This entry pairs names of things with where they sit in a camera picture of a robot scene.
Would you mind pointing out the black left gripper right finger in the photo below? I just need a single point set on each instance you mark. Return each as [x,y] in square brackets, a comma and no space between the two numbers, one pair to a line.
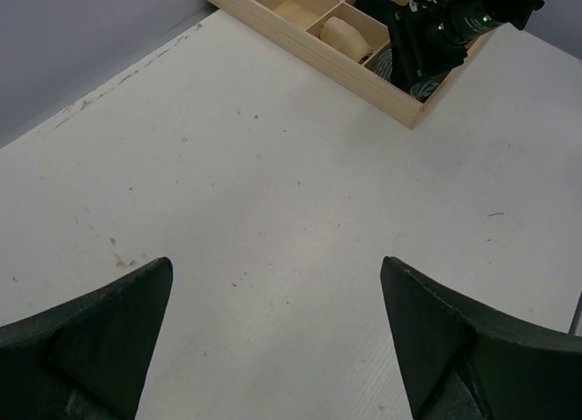
[461,359]

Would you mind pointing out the wooden compartment tray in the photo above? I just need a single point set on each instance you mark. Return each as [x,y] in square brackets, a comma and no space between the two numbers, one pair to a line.
[296,26]

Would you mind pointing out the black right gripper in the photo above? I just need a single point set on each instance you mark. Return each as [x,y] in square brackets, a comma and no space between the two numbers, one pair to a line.
[420,46]

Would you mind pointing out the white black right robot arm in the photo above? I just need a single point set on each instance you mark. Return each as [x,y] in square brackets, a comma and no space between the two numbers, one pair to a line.
[467,20]

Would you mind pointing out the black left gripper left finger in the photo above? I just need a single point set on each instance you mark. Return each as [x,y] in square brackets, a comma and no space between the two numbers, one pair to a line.
[86,358]

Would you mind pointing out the beige underwear with navy trim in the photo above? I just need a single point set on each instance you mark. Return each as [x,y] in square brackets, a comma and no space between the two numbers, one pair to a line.
[347,40]

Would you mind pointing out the aluminium frame rail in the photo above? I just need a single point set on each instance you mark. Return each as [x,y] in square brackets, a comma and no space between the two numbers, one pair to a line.
[575,328]

